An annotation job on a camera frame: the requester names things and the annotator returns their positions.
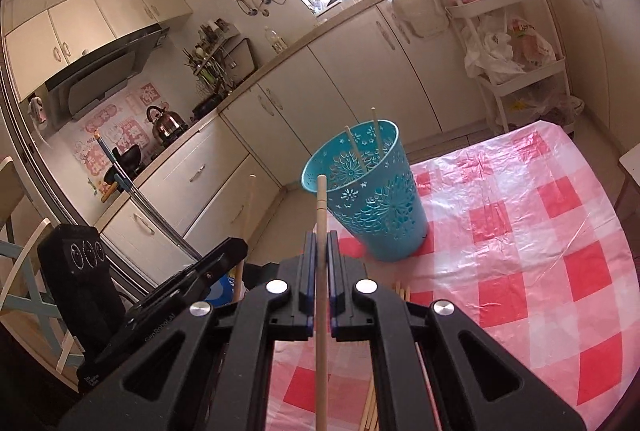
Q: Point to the crumpled clear plastic bag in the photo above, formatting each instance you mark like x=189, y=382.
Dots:
x=545, y=106

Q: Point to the white plastic bag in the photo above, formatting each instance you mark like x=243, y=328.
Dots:
x=487, y=51

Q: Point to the red white checkered tablecloth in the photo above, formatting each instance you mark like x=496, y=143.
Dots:
x=525, y=236

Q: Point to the wooden chair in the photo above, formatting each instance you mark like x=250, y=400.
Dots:
x=15, y=206

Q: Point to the metal dish rack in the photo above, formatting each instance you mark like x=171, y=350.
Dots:
x=215, y=61

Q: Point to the pink wall stickers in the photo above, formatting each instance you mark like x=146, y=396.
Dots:
x=130, y=126

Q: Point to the steel kettle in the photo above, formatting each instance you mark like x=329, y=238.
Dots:
x=165, y=123

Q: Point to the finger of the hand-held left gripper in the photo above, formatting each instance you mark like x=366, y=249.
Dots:
x=220, y=258

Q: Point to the blue plastic bag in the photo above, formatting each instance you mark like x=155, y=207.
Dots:
x=221, y=292

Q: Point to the range hood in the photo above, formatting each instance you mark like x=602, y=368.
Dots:
x=100, y=76

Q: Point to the black frying pan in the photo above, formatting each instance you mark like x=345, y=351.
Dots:
x=207, y=103

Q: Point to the hanging cloth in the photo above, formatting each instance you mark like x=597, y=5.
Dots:
x=36, y=108

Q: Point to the clear oil bottle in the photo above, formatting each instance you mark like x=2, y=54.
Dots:
x=275, y=38

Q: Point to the white trolley cart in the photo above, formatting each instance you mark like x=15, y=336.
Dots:
x=495, y=4

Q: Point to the red printed plastic bag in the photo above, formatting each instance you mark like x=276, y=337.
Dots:
x=532, y=43

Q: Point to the cream tall cabinet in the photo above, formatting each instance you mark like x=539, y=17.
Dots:
x=590, y=36

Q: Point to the cream upper kitchen cabinets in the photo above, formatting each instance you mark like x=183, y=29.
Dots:
x=75, y=26

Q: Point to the black wok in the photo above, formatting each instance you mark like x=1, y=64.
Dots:
x=127, y=158

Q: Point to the cream kitchen cabinets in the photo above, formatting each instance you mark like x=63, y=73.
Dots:
x=350, y=76
x=75, y=26

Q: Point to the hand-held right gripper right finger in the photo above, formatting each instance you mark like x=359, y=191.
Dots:
x=332, y=271

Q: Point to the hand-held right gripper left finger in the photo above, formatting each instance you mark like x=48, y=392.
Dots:
x=311, y=271

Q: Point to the blue perforated plastic basket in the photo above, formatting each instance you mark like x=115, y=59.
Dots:
x=380, y=211

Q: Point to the cream lower kitchen cabinets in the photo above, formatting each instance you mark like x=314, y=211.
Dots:
x=350, y=76

